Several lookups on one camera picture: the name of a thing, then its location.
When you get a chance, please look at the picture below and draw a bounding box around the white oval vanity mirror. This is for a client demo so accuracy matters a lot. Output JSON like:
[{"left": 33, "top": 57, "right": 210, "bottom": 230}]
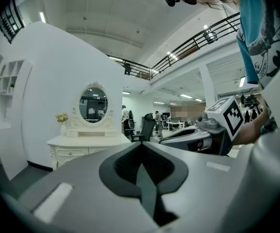
[{"left": 66, "top": 81, "right": 117, "bottom": 138}]

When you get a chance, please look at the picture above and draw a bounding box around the grey hanging spotlight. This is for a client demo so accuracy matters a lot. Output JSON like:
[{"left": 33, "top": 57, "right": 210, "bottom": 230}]
[{"left": 202, "top": 29, "right": 218, "bottom": 45}]

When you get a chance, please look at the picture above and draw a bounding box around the mesh office chair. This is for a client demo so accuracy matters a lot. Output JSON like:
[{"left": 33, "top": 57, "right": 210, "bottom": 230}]
[{"left": 127, "top": 110, "right": 137, "bottom": 131}]

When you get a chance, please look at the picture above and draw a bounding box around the black balcony railing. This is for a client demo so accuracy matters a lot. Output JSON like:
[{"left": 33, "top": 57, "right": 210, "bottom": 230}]
[{"left": 105, "top": 11, "right": 241, "bottom": 80}]

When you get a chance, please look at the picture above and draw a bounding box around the person's right forearm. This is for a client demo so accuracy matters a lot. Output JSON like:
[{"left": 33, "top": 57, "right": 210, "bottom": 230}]
[{"left": 233, "top": 105, "right": 270, "bottom": 146}]

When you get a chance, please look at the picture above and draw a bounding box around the black cat figurine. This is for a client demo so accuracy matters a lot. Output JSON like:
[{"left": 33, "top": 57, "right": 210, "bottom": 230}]
[{"left": 240, "top": 93, "right": 262, "bottom": 125}]

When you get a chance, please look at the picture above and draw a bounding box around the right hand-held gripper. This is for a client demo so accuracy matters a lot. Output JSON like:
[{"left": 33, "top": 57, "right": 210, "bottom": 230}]
[{"left": 159, "top": 96, "right": 244, "bottom": 156}]

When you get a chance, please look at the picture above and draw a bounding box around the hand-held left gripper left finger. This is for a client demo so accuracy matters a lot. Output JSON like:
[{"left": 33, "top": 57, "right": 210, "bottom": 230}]
[{"left": 1, "top": 141, "right": 160, "bottom": 233}]

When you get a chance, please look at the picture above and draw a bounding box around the vase of pale flowers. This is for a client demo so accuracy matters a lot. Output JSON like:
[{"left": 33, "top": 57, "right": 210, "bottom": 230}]
[{"left": 55, "top": 112, "right": 69, "bottom": 136}]

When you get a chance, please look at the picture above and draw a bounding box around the black office chair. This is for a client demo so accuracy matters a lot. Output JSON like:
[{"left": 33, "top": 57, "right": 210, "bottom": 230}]
[{"left": 130, "top": 113, "right": 156, "bottom": 143}]

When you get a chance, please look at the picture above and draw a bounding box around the white office desk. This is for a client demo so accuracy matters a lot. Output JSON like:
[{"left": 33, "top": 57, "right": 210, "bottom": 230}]
[{"left": 165, "top": 121, "right": 187, "bottom": 131}]

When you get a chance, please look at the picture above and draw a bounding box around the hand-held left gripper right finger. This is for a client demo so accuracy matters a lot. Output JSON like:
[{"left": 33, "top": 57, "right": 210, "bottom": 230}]
[{"left": 142, "top": 141, "right": 249, "bottom": 233}]

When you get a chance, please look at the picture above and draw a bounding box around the white open shelf unit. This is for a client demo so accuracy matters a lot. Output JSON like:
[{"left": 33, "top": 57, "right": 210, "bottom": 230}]
[{"left": 0, "top": 59, "right": 33, "bottom": 121}]

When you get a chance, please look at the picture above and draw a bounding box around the white dressing table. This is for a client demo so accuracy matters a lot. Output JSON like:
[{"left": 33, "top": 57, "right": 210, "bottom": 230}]
[{"left": 47, "top": 133, "right": 132, "bottom": 171}]

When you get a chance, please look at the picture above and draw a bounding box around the person's blue printed t-shirt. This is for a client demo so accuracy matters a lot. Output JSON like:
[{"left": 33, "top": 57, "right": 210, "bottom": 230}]
[{"left": 236, "top": 0, "right": 280, "bottom": 88}]

